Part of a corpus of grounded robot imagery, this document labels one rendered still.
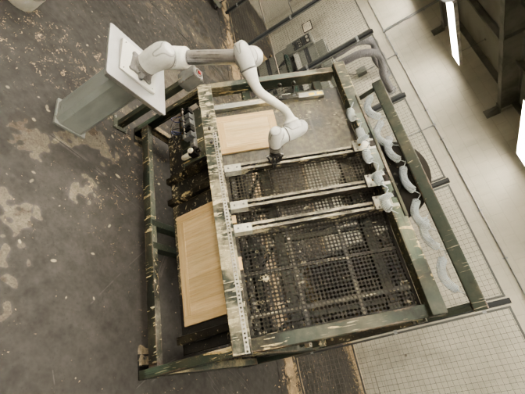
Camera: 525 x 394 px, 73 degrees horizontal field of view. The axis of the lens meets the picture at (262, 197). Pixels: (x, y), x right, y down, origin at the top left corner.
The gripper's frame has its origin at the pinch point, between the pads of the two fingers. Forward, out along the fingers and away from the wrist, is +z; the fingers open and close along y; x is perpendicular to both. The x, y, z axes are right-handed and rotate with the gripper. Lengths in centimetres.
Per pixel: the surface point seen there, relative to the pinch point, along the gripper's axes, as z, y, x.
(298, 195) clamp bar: 3.4, 12.3, -26.2
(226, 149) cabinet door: 6.5, -33.1, 25.5
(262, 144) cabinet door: 6.5, -4.1, 25.5
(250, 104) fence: 4, -7, 67
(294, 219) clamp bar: 4.4, 6.0, -44.2
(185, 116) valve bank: -2, -62, 58
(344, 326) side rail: 4, 20, -119
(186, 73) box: -16, -56, 90
